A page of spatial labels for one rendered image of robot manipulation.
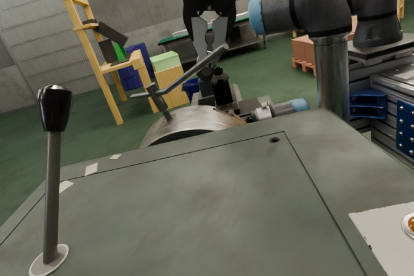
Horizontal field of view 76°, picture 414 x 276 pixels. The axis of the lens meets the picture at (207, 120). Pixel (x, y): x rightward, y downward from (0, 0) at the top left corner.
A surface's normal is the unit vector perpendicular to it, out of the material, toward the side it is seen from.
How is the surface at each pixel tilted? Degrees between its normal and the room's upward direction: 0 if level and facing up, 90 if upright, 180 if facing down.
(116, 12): 90
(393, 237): 0
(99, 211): 0
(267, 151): 0
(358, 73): 90
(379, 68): 90
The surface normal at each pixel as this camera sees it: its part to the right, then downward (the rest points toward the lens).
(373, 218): -0.26, -0.88
